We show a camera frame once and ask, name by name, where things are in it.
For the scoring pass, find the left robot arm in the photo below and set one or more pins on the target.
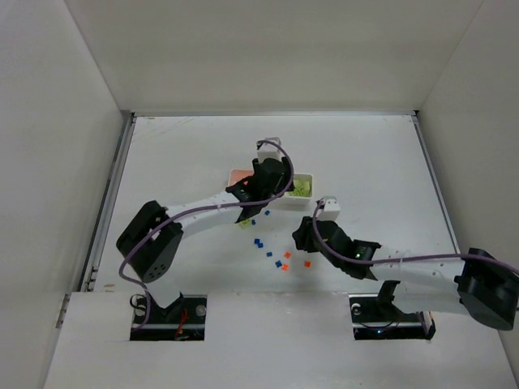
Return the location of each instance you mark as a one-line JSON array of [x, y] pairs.
[[151, 240]]

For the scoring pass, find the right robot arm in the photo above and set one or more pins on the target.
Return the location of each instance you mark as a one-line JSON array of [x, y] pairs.
[[473, 284]]

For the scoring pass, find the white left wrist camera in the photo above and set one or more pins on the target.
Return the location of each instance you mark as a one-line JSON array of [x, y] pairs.
[[268, 150]]

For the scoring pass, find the green 2x3 lego brick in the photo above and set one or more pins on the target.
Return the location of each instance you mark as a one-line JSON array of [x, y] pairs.
[[301, 188]]

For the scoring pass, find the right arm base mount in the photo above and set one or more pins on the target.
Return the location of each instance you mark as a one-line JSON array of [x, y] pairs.
[[375, 317]]

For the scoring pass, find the white three-compartment tray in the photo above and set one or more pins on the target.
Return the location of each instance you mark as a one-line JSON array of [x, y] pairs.
[[299, 197]]

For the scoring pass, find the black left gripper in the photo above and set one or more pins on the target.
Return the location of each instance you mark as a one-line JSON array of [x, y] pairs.
[[274, 175]]

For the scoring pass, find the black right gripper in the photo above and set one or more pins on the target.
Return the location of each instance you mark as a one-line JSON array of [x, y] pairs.
[[307, 236]]

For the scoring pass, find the green 2x2 lego brick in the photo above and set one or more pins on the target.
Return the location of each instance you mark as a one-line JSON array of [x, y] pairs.
[[244, 223]]

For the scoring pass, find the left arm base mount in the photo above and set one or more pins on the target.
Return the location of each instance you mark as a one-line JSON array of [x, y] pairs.
[[182, 321]]

